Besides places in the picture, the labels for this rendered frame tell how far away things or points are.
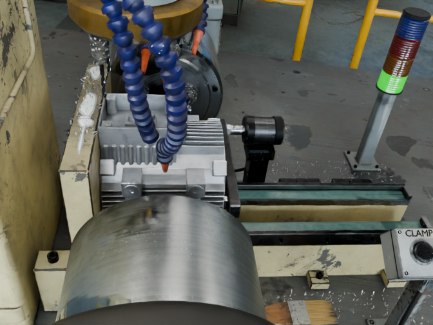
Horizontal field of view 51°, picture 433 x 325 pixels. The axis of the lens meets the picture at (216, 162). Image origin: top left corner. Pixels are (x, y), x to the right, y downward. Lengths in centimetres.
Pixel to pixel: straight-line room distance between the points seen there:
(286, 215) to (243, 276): 46
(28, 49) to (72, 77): 71
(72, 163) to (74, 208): 7
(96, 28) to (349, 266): 67
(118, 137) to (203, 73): 30
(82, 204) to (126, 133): 13
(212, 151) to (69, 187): 24
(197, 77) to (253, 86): 61
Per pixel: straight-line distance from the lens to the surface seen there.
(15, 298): 81
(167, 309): 22
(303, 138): 133
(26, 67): 81
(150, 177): 73
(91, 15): 59
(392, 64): 113
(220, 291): 48
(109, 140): 71
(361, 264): 98
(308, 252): 91
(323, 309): 93
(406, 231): 72
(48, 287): 85
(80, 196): 66
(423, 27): 111
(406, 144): 144
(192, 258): 49
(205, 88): 96
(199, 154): 74
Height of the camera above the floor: 155
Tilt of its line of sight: 39 degrees down
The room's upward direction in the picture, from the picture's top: 6 degrees clockwise
